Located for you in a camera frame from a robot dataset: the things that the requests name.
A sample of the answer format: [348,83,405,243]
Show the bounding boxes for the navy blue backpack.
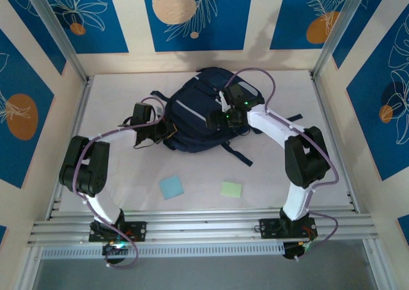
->
[150,66,303,167]

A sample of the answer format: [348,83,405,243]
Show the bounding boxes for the blue sticky note pad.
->
[158,174,185,201]

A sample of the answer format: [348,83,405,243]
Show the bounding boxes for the green sticky note pad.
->
[220,181,243,199]

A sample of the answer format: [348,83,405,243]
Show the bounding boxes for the black controller board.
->
[282,240,313,261]
[102,241,135,262]

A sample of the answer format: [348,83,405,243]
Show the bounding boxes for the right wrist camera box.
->
[219,90,231,111]

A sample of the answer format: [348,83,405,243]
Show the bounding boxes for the aluminium mounting rail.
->
[27,206,380,248]

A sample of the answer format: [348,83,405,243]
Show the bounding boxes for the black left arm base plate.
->
[88,221,148,243]

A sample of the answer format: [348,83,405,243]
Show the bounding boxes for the grey slotted cable duct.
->
[41,242,285,259]

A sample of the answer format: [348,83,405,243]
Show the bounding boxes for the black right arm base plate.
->
[259,218,319,240]

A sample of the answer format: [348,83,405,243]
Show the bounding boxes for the aluminium frame post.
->
[24,0,90,83]
[311,0,392,80]

